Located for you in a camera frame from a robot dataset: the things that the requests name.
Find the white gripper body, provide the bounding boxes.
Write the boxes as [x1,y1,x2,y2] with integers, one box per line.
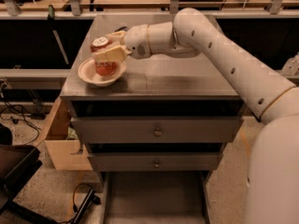
[124,24,151,59]

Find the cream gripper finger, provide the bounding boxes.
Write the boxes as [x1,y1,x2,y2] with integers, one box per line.
[92,45,131,63]
[106,31,126,43]

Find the red coke can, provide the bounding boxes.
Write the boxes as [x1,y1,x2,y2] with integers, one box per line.
[90,36,117,77]

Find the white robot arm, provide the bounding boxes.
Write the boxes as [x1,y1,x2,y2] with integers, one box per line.
[93,8,299,224]

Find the white paper bowl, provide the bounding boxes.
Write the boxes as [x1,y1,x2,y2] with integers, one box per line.
[78,58,126,87]

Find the dark snack bar wrapper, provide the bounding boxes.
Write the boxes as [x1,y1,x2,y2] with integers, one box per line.
[115,26,129,32]

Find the upper grey drawer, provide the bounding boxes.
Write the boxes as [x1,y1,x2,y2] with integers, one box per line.
[71,117,243,144]

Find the grey drawer cabinet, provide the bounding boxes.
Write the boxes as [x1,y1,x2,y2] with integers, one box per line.
[61,14,247,224]

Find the lower grey drawer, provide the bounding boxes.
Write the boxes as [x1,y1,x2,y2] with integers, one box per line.
[88,152,222,172]

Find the bottom open grey drawer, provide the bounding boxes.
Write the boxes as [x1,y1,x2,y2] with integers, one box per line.
[100,171,210,224]

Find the black power strip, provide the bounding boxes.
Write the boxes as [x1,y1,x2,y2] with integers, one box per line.
[71,189,101,224]

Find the black chair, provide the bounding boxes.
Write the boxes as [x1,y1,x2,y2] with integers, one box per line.
[0,124,58,224]

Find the black floor cable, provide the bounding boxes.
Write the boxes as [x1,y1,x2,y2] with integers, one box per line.
[0,81,42,146]

